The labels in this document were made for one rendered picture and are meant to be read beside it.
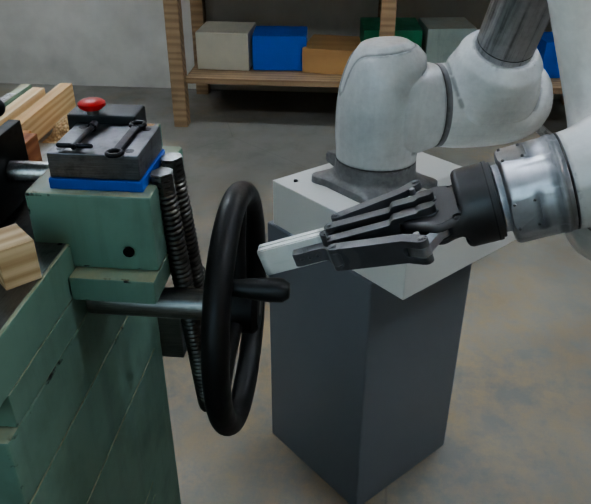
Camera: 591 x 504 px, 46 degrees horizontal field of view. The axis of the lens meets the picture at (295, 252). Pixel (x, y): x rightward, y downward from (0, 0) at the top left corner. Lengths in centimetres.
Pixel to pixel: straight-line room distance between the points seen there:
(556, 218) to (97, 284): 47
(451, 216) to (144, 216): 31
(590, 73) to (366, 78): 49
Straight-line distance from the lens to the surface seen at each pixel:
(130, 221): 74
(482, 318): 222
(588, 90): 83
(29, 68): 455
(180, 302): 80
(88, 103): 81
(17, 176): 83
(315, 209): 128
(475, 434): 183
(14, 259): 71
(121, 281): 76
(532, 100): 131
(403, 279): 117
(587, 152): 63
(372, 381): 138
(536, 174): 63
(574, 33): 83
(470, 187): 63
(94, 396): 89
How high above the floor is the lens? 127
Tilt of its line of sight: 31 degrees down
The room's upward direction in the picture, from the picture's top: straight up
